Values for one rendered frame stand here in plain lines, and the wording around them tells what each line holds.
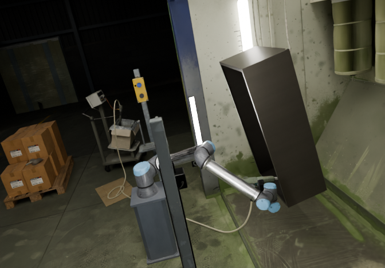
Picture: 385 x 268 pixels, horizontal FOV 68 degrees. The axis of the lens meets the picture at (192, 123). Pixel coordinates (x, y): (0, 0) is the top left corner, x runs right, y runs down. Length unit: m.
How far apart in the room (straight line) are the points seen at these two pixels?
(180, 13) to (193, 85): 0.72
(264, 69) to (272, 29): 1.24
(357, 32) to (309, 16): 0.55
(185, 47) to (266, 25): 0.87
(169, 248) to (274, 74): 1.79
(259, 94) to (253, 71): 0.16
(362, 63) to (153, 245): 2.57
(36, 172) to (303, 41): 3.88
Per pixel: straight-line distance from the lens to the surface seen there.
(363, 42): 3.19
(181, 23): 2.99
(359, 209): 3.15
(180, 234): 1.32
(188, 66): 3.01
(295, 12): 3.35
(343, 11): 3.14
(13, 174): 4.81
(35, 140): 4.91
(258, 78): 2.02
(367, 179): 3.14
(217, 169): 2.12
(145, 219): 2.65
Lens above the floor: 1.94
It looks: 18 degrees down
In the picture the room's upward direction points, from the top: 11 degrees counter-clockwise
